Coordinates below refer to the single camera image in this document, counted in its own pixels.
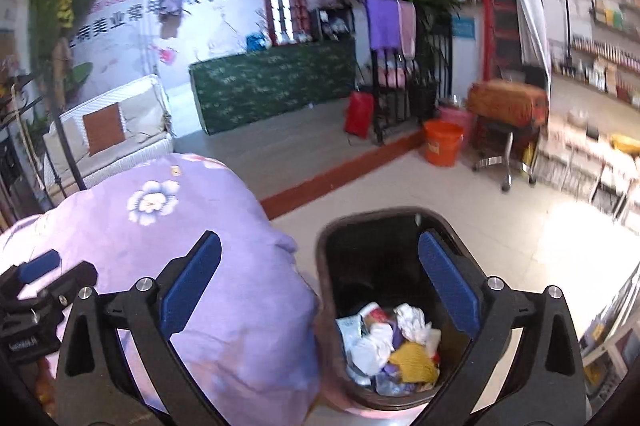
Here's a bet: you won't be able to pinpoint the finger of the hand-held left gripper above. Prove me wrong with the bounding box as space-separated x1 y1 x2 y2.
0 248 63 294
37 261 99 307

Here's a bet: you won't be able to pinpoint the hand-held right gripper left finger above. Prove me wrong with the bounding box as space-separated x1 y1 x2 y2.
55 230 223 426

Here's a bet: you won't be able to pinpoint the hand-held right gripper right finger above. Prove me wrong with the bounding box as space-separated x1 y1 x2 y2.
417 230 587 426

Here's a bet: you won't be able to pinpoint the white tissue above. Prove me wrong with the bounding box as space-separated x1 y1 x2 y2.
394 303 433 343

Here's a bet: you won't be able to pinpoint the dark brown trash bin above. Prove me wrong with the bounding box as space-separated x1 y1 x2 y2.
315 206 488 412

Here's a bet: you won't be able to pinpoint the white orange print wrapper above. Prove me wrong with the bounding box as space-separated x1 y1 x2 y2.
350 323 396 377

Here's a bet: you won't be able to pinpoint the clear plastic wrapper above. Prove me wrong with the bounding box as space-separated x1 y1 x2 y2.
375 373 416 397

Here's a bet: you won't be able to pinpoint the purple floral blanket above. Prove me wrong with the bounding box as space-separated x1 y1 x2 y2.
0 153 321 426

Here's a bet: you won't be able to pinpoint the white wicker swing sofa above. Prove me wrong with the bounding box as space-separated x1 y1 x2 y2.
42 74 176 201

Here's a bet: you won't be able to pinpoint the orange bucket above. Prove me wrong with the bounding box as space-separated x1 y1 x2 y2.
422 120 465 167

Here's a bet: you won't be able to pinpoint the brown cushion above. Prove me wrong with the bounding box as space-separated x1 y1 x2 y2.
81 102 127 157

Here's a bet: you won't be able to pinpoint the pink bucket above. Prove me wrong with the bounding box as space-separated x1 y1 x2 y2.
439 104 476 151

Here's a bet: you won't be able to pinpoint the black metal rack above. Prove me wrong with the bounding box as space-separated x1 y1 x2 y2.
370 13 453 144

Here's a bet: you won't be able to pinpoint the red bag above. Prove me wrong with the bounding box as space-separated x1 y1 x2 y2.
344 90 376 140

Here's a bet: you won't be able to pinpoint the wooden top stool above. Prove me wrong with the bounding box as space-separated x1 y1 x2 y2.
467 80 548 191

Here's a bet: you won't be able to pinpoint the green floral covered counter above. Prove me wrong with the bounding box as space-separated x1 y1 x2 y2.
189 38 358 135

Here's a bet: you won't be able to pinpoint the pink towel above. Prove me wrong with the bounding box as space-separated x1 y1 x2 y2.
397 0 417 60

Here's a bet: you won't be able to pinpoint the purple towel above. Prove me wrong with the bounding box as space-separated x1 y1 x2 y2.
364 0 402 51

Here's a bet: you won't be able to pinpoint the red wooden shelf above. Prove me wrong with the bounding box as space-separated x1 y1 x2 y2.
475 0 526 81

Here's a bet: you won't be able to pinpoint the black box on counter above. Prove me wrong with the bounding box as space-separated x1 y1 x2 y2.
310 6 356 42

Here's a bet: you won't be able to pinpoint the black iron bed frame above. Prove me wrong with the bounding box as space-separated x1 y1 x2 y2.
0 76 86 217

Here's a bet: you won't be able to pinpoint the wall shelves with products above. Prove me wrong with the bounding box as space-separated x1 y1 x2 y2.
520 0 640 107

